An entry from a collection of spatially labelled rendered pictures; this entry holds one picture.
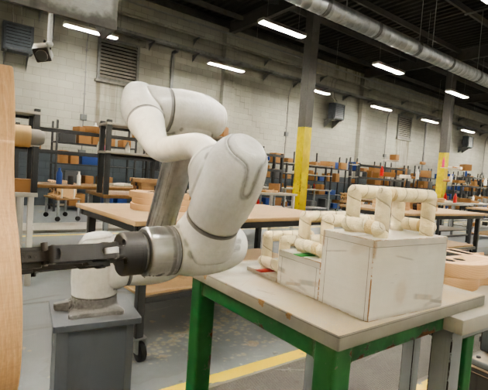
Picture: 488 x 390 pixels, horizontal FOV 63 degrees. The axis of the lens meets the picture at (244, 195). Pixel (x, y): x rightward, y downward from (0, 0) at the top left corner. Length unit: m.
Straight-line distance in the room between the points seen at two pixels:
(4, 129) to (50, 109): 11.38
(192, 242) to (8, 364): 0.33
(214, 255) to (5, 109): 0.39
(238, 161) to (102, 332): 0.98
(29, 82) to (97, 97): 1.72
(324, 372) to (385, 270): 0.24
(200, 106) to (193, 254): 0.59
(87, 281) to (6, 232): 0.96
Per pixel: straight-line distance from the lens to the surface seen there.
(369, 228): 0.89
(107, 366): 1.52
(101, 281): 1.46
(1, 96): 0.56
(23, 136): 0.66
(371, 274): 0.87
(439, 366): 1.25
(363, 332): 0.85
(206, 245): 0.70
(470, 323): 1.18
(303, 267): 1.01
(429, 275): 1.04
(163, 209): 1.36
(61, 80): 12.09
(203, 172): 0.65
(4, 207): 0.54
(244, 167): 0.62
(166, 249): 0.69
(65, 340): 1.47
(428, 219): 1.03
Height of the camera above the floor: 1.22
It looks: 3 degrees down
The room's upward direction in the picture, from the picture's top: 4 degrees clockwise
